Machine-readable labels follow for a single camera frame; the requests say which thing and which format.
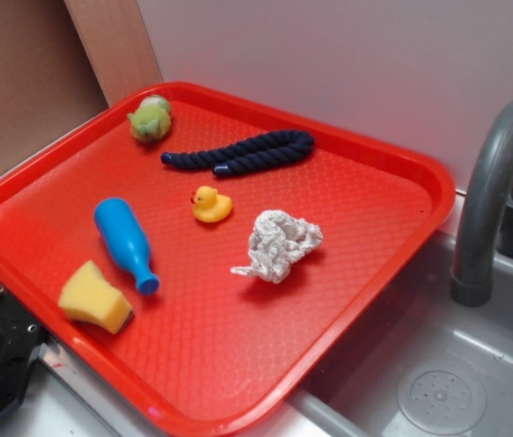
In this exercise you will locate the crumpled white cloth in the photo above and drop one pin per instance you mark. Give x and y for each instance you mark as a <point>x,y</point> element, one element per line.
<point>278,241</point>

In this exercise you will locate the yellow rubber duck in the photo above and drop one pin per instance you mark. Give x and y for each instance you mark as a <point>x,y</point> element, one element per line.
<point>209,206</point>

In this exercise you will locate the red plastic tray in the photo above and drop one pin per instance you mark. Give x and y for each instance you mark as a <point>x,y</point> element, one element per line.
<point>212,352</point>

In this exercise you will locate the blue plastic bottle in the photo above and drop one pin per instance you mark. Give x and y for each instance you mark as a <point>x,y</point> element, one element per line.
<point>126,243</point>

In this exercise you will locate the green plush frog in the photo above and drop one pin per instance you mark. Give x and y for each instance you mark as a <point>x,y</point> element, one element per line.
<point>152,120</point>

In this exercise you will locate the yellow sponge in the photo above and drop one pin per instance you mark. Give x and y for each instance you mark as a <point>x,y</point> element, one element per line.
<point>88,297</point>

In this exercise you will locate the grey toy sink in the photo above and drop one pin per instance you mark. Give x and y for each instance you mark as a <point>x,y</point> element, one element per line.
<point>415,364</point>

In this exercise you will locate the wooden board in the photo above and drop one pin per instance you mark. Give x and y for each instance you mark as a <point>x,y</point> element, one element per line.
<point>118,47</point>

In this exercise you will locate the grey plastic faucet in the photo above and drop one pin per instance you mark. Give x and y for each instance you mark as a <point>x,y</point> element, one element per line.
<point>486,222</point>

